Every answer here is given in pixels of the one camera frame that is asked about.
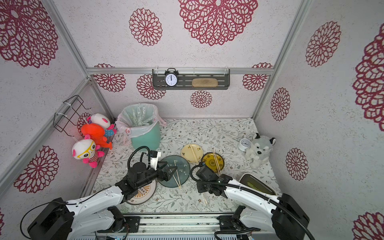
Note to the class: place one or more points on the black alarm clock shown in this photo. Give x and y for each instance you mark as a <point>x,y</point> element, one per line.
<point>171,77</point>

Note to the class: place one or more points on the black wire wall rack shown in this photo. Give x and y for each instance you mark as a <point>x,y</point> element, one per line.
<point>75,115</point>

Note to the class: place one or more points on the grey husky plush toy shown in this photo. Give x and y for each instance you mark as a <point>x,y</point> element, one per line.
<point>259,151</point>

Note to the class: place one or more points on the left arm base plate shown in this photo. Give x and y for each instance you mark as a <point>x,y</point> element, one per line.
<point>130,224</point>

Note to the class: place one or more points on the grey wall shelf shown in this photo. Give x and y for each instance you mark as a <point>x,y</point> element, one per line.
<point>185,79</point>

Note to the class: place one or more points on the white plush with yellow glasses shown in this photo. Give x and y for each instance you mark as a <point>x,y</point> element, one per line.
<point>88,151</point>

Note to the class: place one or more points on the yellow patterned plate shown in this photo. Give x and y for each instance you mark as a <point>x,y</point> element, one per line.
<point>209,160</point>

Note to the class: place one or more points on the floral table mat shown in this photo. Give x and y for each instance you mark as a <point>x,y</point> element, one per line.
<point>222,135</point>

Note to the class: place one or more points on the white orange sunburst plate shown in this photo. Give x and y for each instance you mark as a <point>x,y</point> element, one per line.
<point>144,194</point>

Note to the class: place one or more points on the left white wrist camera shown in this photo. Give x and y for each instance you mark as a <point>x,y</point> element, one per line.
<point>154,159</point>

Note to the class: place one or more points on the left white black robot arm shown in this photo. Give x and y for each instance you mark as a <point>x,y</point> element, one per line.
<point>67,220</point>

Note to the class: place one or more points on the cream small plate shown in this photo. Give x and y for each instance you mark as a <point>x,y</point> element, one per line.
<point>187,154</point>

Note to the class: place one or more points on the dark green glass plate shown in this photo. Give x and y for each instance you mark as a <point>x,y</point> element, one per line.
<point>183,169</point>

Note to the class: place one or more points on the white digital scale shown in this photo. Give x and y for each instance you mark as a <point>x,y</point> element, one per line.
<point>256,184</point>

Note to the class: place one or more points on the pink white plush toy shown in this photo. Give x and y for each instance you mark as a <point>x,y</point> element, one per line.
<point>102,121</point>

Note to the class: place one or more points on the green trash bin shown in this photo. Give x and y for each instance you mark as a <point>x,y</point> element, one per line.
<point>147,136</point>

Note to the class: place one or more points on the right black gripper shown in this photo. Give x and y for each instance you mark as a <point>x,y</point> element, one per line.
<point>202,173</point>

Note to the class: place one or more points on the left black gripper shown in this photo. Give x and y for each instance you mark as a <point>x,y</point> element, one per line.
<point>163,171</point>

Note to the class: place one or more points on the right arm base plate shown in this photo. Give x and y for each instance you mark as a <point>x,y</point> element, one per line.
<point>230,225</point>

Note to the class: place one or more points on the small white alarm clock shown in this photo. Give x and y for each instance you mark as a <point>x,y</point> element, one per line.
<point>244,144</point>

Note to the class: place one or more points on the red plush toy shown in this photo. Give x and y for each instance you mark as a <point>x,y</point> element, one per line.
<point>97,134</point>

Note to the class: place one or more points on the wooden brush on shelf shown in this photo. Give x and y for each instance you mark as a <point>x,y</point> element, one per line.
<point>205,83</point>

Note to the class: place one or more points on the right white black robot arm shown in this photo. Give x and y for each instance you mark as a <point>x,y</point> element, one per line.
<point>258,211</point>

